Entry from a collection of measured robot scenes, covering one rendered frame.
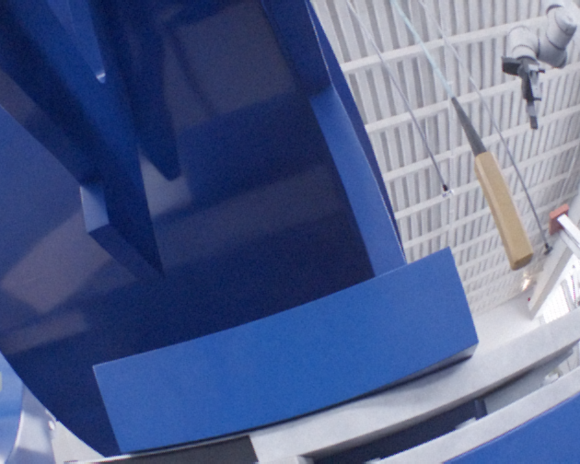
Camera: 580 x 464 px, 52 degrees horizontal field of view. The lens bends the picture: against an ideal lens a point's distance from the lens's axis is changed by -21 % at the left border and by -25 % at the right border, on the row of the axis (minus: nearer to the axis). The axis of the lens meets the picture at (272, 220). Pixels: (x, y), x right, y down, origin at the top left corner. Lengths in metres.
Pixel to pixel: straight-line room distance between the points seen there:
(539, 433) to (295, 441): 0.22
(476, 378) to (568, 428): 0.13
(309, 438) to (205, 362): 0.11
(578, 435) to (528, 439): 0.06
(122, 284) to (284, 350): 0.59
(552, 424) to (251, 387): 0.28
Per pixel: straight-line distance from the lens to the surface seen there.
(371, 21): 12.42
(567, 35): 1.94
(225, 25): 1.01
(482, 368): 0.60
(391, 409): 0.56
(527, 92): 1.90
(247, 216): 1.06
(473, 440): 0.58
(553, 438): 0.58
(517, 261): 1.70
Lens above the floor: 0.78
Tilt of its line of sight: 25 degrees up
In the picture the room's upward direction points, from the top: 18 degrees counter-clockwise
